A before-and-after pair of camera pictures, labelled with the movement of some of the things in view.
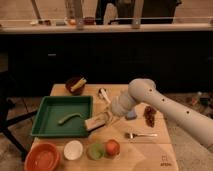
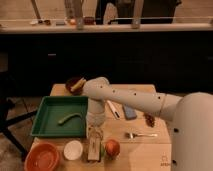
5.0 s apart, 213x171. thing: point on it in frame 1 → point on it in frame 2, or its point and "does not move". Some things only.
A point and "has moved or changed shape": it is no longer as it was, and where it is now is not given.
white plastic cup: x=73 y=150 does not move
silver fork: x=133 y=135 does not move
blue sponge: x=131 y=114 does not move
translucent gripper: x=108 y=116 → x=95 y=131
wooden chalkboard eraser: x=92 y=124 has moved or changed shape
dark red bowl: x=72 y=81 does not move
